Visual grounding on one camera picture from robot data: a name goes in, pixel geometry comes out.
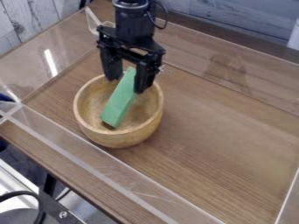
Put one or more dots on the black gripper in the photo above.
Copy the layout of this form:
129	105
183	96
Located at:
130	41

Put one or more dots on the green rectangular block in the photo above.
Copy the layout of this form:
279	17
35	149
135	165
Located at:
121	100

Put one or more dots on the brown wooden bowl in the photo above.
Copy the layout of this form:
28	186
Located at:
142	119

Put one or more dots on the blue object at edge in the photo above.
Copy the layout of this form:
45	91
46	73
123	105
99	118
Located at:
6	98

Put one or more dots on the clear acrylic tray walls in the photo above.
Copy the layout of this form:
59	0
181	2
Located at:
221	163

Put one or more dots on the clear acrylic corner bracket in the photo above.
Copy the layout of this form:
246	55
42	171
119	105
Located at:
94	22

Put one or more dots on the black metal table frame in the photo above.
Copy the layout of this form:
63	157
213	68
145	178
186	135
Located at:
55	212

